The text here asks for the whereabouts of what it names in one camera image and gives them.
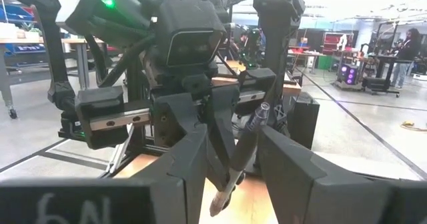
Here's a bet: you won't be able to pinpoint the purple-lit computer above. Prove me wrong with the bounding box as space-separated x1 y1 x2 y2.
337 62 360 87

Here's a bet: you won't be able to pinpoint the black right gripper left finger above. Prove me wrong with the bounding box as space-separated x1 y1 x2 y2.
0 123 209 224

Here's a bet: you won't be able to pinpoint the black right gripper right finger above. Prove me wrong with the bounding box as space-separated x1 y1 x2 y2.
257 125 427 224

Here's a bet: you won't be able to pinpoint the yellow extension cable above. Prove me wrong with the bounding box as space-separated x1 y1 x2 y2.
399 119 427 133

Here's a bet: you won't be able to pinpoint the red tool cabinet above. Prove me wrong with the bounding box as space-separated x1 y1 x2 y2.
321 31 355 55

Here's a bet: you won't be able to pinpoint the blue storage bins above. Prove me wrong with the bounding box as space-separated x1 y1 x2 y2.
0 0 47 55

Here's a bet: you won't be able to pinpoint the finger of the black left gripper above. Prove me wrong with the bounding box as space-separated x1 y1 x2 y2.
151 93 201 149
203 84 246 193

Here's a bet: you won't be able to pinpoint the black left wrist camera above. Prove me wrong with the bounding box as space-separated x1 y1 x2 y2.
155 0 228 75

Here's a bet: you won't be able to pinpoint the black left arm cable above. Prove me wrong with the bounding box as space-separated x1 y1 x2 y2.
83 33 157 88

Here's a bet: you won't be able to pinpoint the black standing desk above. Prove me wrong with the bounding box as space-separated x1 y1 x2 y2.
362 22 414 98

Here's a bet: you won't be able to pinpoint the long wooden work table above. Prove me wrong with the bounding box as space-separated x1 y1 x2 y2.
0 36 105 120

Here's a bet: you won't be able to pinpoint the wooden top desk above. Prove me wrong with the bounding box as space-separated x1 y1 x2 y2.
211 59 303 97

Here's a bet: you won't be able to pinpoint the black computer tower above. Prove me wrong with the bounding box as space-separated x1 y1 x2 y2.
287 91 321 151

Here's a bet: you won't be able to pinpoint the person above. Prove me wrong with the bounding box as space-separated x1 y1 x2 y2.
238 30 252 51
390 27 422 90

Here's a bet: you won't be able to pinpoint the black pen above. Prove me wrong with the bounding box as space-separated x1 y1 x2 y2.
209 101 271 218

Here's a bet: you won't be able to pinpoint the green storage bin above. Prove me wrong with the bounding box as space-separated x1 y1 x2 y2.
316 55 334 71

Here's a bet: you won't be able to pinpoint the silver frame brace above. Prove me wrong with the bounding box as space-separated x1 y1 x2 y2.
105 123 135 175

